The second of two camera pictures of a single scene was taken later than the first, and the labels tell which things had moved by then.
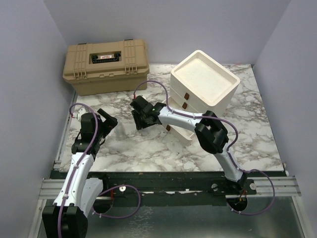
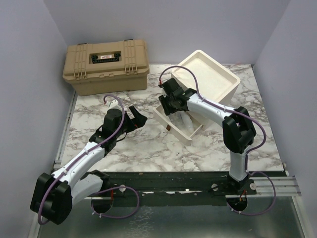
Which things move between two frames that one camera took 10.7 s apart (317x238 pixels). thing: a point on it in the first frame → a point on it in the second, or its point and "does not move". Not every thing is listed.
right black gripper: [139, 125] → [163, 99]
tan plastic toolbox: [106, 67] does not move
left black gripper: [108, 124] → [136, 122]
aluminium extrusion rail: [284, 186] does not move
